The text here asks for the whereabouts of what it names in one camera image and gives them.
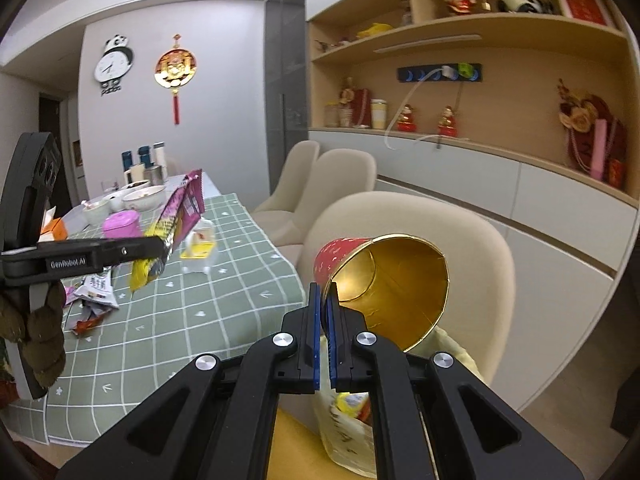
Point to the yellow purple snack bag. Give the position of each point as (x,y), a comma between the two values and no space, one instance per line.
(181,213)

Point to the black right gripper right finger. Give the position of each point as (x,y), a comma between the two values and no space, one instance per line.
(432,418)

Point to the red flower gift bouquet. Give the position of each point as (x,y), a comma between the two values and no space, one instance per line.
(596,139)

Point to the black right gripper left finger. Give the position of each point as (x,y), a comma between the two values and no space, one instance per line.
(215,418)

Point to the pink tin can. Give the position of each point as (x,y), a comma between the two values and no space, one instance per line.
(122,224)

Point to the beige chair far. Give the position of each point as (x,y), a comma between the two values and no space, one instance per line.
(293,178)

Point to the red figurine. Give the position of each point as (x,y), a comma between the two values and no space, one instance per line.
(405,121)
(447,125)

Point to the white bowl left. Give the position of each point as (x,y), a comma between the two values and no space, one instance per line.
(97,211)

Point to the green grid tablecloth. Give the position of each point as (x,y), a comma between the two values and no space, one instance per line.
(159,329)

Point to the white patterned bowl right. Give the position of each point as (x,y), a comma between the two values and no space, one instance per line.
(145,199)

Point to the red hanging tassel ornament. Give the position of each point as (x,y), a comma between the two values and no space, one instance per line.
(174,69)

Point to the panda wall clock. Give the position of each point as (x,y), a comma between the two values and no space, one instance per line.
(115,62)

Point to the wine bottle on shelf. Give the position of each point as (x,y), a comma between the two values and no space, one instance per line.
(526,6)

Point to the beige chair near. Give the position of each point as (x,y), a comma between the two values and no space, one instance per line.
(481,297)

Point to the beige chair middle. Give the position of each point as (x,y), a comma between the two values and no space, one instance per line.
(334,175)

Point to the beige chair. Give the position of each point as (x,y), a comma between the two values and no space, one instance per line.
(481,297)
(293,178)
(334,175)

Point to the red framed picture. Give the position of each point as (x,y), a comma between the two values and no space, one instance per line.
(591,11)

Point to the white steel thermos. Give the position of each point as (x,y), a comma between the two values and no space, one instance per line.
(160,158)

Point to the wooden wall shelf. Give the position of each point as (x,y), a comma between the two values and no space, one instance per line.
(359,45)

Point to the left gloved hand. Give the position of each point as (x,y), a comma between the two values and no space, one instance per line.
(40,333)

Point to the crumpled purple white wrapper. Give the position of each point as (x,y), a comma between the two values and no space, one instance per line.
(90,302)

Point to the red figurine left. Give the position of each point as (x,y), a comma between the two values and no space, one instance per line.
(405,121)

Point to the black power strip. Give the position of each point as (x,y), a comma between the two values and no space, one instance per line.
(470,72)

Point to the blue thermos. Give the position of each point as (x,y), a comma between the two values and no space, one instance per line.
(145,156)

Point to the trash bin yellow liner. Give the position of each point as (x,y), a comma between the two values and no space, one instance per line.
(345,433)

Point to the red gold paper cup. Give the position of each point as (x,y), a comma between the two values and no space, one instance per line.
(398,282)

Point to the red figurine right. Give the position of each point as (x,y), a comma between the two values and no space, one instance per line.
(447,125)

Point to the orange white tissue box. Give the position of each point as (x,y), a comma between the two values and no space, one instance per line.
(53,228)

